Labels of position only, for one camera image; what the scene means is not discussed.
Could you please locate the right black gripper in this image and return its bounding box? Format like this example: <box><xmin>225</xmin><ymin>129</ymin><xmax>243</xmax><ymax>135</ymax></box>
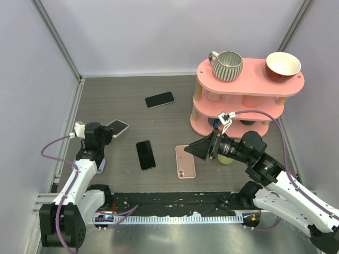
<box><xmin>185</xmin><ymin>126</ymin><xmax>253</xmax><ymax>164</ymax></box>

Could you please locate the beige phone case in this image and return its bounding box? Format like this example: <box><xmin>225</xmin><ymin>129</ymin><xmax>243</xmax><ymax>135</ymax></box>
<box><xmin>105</xmin><ymin>119</ymin><xmax>130</xmax><ymax>139</ymax></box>

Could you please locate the lilac phone case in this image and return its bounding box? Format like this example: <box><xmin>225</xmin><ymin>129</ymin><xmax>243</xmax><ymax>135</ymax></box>
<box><xmin>72</xmin><ymin>158</ymin><xmax>106</xmax><ymax>174</ymax></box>

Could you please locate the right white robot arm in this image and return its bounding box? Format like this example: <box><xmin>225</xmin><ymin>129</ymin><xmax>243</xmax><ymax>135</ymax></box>
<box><xmin>184</xmin><ymin>130</ymin><xmax>338</xmax><ymax>253</ymax></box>

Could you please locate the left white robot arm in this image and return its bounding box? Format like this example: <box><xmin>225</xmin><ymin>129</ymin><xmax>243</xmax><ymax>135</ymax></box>
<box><xmin>39</xmin><ymin>122</ymin><xmax>113</xmax><ymax>253</ymax></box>

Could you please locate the pink phone case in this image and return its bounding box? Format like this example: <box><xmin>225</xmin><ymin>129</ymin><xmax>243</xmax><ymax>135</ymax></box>
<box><xmin>175</xmin><ymin>145</ymin><xmax>196</xmax><ymax>179</ymax></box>

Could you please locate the black phone silver edge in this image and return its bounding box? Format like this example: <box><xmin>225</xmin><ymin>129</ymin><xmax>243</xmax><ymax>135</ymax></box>
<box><xmin>145</xmin><ymin>92</ymin><xmax>175</xmax><ymax>108</ymax></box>

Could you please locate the yellow green mug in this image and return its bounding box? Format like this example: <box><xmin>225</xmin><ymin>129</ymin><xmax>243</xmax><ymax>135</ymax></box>
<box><xmin>217</xmin><ymin>155</ymin><xmax>234</xmax><ymax>165</ymax></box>

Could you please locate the blue cup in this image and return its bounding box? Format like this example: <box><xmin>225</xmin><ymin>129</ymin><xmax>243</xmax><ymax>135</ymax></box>
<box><xmin>208</xmin><ymin>118</ymin><xmax>221</xmax><ymax>128</ymax></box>

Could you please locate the dark cup bottom shelf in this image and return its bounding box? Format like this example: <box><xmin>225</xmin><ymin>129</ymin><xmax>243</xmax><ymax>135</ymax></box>
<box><xmin>240</xmin><ymin>120</ymin><xmax>255</xmax><ymax>126</ymax></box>

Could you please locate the clear pink glass cup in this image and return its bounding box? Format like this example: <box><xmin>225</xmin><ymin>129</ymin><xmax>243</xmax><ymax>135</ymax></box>
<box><xmin>208</xmin><ymin>92</ymin><xmax>228</xmax><ymax>102</ymax></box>

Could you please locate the pink three-tier shelf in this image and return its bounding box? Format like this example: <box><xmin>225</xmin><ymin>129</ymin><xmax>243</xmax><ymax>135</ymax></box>
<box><xmin>190</xmin><ymin>58</ymin><xmax>305</xmax><ymax>139</ymax></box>

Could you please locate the black mounting plate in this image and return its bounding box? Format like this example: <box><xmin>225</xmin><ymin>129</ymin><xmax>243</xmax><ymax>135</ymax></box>
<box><xmin>96</xmin><ymin>192</ymin><xmax>259</xmax><ymax>217</ymax></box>

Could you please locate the grey striped mug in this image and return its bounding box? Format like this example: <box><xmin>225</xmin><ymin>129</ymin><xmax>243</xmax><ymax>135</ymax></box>
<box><xmin>208</xmin><ymin>51</ymin><xmax>243</xmax><ymax>82</ymax></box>

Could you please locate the red white bowl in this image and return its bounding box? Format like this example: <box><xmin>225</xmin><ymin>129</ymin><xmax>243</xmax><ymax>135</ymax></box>
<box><xmin>265</xmin><ymin>52</ymin><xmax>301</xmax><ymax>83</ymax></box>

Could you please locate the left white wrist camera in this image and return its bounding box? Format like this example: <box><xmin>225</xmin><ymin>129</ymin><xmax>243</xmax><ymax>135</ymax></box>
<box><xmin>69</xmin><ymin>121</ymin><xmax>86</xmax><ymax>139</ymax></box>

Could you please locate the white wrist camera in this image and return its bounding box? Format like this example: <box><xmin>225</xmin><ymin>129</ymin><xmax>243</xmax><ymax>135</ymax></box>
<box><xmin>69</xmin><ymin>121</ymin><xmax>86</xmax><ymax>139</ymax></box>
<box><xmin>218</xmin><ymin>112</ymin><xmax>236</xmax><ymax>134</ymax></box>

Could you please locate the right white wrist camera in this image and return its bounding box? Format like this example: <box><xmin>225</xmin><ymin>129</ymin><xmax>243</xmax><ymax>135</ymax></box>
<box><xmin>218</xmin><ymin>112</ymin><xmax>236</xmax><ymax>134</ymax></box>

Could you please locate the white slotted cable duct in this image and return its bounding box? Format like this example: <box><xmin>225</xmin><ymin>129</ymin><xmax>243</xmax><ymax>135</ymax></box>
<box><xmin>90</xmin><ymin>213</ymin><xmax>243</xmax><ymax>227</ymax></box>

